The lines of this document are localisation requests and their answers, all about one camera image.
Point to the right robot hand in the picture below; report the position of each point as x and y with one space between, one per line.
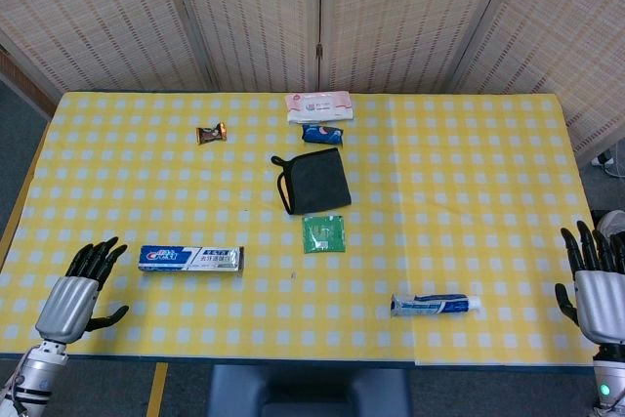
600 304

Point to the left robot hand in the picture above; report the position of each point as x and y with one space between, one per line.
66 302

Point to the blue white toothpaste box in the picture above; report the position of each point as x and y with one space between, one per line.
190 260

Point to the white blue toothpaste tube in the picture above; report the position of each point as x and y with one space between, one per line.
429 304

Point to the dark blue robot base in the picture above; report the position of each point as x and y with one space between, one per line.
307 392

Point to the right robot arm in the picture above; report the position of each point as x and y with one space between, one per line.
608 387

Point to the white sneaker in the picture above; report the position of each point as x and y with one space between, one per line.
612 224

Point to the yellow floor tape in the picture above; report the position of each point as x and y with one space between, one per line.
157 390

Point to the yellow white checked tablecloth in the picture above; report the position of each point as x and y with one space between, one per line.
439 192

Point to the brown candy wrapper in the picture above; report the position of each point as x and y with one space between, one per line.
211 134

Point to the green sachet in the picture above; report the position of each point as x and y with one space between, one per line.
323 235

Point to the woven folding screen panel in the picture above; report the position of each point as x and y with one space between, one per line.
254 12
405 12
561 31
88 12

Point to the dark grey folded cloth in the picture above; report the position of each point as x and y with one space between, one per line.
317 182

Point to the blue snack packet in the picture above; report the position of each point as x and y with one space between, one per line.
322 134

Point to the pink white wipes pack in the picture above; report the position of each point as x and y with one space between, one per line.
320 107

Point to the metal screen hinge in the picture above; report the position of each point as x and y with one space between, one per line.
320 51

